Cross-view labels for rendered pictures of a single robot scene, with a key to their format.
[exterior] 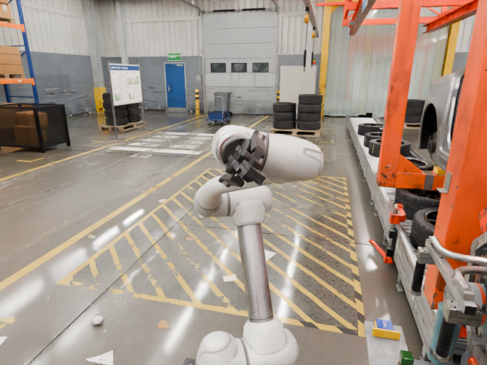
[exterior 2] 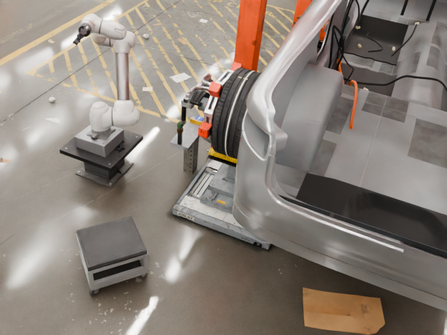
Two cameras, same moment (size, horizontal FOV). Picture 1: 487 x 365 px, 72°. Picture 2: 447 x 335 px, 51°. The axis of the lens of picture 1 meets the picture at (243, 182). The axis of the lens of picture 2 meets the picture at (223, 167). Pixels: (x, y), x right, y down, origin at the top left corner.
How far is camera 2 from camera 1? 2.63 m
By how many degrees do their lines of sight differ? 23
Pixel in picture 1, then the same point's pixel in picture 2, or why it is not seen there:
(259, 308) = (120, 94)
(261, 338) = (119, 107)
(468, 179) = (239, 45)
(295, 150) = (110, 28)
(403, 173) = not seen: hidden behind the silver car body
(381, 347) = (189, 127)
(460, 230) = not seen: hidden behind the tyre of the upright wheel
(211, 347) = (95, 106)
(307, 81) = not seen: outside the picture
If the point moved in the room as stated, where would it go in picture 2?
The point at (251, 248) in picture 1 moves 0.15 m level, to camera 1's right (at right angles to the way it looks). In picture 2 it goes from (120, 65) to (138, 68)
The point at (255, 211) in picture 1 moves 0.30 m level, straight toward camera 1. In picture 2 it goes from (123, 46) to (108, 64)
